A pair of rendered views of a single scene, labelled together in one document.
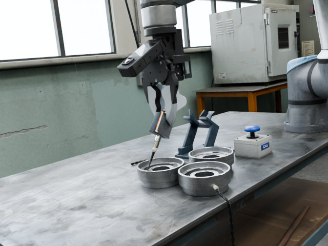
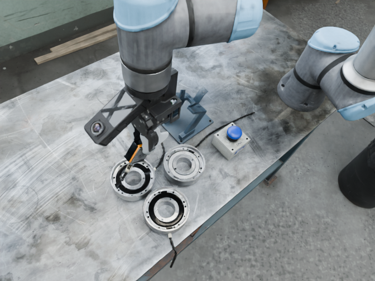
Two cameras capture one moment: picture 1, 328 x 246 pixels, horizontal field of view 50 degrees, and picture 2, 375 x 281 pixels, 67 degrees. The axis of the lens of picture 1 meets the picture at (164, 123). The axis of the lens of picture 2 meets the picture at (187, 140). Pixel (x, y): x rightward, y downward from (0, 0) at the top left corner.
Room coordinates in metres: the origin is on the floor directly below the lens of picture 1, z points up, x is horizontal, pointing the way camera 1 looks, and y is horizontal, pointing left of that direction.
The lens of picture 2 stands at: (0.48, -0.06, 1.46)
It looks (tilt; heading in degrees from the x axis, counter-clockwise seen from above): 58 degrees down; 354
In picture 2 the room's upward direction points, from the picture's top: 12 degrees clockwise
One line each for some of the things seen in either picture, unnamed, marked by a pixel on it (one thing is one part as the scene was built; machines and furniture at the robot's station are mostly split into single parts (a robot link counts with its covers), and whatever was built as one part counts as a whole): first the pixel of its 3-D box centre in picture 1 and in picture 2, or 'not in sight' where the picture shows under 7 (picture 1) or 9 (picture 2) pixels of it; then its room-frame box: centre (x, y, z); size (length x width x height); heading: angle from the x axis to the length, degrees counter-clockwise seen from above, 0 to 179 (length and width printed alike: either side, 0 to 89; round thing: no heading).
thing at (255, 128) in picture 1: (252, 135); (232, 135); (0.90, -0.22, 0.85); 0.04 x 0.04 x 0.05
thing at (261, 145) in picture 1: (254, 144); (231, 140); (0.90, -0.23, 0.82); 0.08 x 0.07 x 0.05; 134
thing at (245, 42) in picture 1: (259, 46); not in sight; (3.25, -0.92, 1.10); 0.62 x 0.61 x 0.65; 134
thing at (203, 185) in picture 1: (204, 178); (166, 210); (0.69, -0.07, 0.82); 0.10 x 0.10 x 0.04
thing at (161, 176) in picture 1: (161, 172); (133, 179); (0.76, 0.02, 0.82); 0.10 x 0.10 x 0.04
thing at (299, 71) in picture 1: (308, 76); (327, 56); (1.12, -0.47, 0.97); 0.13 x 0.12 x 0.14; 22
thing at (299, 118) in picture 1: (307, 112); (306, 82); (1.13, -0.47, 0.85); 0.15 x 0.15 x 0.10
